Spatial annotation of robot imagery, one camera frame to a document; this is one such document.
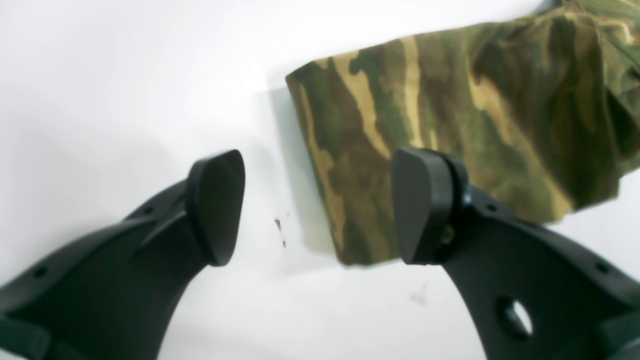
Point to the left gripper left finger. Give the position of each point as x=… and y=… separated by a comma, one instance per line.
x=111, y=294

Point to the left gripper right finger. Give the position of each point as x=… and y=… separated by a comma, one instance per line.
x=532, y=293

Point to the camouflage T-shirt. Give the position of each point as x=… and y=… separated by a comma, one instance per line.
x=542, y=109

